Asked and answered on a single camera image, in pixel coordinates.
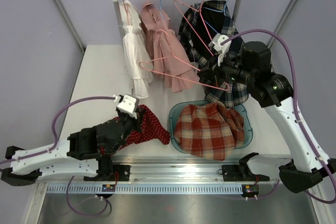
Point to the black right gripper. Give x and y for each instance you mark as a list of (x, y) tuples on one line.
[(214, 74)]

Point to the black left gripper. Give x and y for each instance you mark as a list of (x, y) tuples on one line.
[(137, 121)]

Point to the red dotted garment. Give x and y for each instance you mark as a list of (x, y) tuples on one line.
[(151, 129)]

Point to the pink hanger of red garment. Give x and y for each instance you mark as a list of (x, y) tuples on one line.
[(171, 61)]

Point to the red plaid skirt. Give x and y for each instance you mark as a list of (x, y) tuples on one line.
[(210, 131)]

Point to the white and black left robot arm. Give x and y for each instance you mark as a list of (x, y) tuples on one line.
[(86, 153)]

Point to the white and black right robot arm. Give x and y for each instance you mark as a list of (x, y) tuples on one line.
[(309, 163)]

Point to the navy plaid skirt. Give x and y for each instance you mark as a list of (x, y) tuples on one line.
[(208, 34)]

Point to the blue hanger of pink dress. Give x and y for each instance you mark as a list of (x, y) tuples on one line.
[(161, 10)]

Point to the pink hanger of white dress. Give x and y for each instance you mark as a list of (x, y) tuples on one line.
[(125, 7)]

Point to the pink ruffled dress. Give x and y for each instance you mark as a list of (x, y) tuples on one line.
[(152, 21)]

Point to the white dress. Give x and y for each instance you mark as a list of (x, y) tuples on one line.
[(135, 52)]

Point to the teal plastic basin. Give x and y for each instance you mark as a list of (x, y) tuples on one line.
[(176, 110)]

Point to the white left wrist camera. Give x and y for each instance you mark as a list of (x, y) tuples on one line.
[(127, 104)]

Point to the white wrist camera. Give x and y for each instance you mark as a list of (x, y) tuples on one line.
[(127, 104), (219, 48)]

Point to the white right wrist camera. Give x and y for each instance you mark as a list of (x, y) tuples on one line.
[(219, 48)]

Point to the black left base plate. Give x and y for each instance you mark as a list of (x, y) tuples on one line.
[(121, 172)]

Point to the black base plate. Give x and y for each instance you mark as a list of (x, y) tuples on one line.
[(240, 173), (121, 172)]

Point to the aluminium mounting rail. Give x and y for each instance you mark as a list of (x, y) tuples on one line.
[(142, 169)]

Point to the blue wire hanger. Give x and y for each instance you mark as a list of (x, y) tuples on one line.
[(219, 10)]

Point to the white slotted cable duct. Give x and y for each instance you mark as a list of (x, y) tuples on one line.
[(148, 189)]

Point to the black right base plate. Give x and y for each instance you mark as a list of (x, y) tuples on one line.
[(240, 173)]

